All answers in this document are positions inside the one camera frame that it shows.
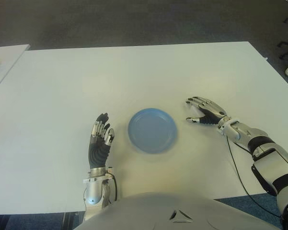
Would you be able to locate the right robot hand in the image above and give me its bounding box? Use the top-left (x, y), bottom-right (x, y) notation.
top-left (184, 96), bottom-right (228, 126)

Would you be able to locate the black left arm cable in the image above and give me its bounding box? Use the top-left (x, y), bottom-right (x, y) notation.
top-left (107, 173), bottom-right (117, 201)

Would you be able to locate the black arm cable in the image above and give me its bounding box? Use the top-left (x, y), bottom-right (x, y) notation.
top-left (107, 173), bottom-right (117, 201)
top-left (225, 138), bottom-right (282, 218)

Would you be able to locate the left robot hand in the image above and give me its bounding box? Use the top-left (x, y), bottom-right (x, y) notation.
top-left (88, 112), bottom-right (115, 170)

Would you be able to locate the blue round plate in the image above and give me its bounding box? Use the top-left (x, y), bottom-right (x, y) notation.
top-left (127, 108), bottom-right (179, 154)

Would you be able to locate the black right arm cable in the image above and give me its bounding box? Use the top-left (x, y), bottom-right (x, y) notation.
top-left (225, 138), bottom-right (282, 218)

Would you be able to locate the neighbouring white table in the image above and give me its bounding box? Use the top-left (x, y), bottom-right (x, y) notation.
top-left (0, 44), bottom-right (31, 96)

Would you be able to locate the grey robot torso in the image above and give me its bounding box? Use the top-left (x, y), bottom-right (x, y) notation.
top-left (74, 191), bottom-right (281, 230)

